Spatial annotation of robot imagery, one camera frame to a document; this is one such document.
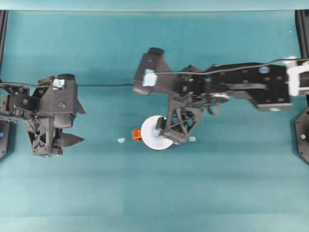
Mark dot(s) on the white paper cup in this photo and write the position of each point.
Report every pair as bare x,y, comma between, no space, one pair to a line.
149,130

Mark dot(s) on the small white scrap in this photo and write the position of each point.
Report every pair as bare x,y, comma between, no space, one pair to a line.
192,139
121,140

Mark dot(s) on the blue-green table cloth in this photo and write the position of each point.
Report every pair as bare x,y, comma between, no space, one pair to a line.
154,181

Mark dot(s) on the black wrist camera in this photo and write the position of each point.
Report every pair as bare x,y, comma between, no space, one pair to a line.
155,52
63,119

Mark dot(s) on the black frame rail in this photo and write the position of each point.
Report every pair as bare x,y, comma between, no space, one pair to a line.
3,36
303,36

